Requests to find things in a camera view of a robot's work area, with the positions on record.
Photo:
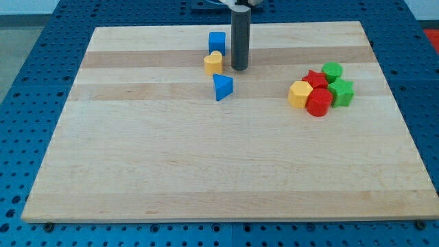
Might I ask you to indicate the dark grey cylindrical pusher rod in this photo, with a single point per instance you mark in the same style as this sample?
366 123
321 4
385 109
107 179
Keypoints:
240 36

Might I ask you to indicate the blue triangle block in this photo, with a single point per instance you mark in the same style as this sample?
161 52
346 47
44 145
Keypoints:
223 86

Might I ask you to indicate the light wooden board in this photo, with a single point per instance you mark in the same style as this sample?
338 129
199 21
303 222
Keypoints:
141 137

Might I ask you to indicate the blue cube block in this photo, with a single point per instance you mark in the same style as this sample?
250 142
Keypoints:
217 42

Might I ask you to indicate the yellow heart block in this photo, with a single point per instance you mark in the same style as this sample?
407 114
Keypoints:
213 63

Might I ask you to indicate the yellow hexagon block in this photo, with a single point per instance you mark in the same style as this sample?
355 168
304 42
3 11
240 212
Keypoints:
298 94

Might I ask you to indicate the red star block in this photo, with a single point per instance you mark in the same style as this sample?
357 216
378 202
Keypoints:
317 80

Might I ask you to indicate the green cylinder block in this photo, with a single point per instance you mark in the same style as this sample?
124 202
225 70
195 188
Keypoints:
332 70

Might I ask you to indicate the red cylinder block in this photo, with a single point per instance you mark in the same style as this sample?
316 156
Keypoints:
319 102

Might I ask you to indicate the green star block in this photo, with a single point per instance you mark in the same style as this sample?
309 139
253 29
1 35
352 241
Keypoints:
342 92

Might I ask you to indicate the red object at edge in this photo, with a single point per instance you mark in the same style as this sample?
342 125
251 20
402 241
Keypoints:
433 36

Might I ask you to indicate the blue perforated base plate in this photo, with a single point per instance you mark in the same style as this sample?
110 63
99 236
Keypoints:
33 105

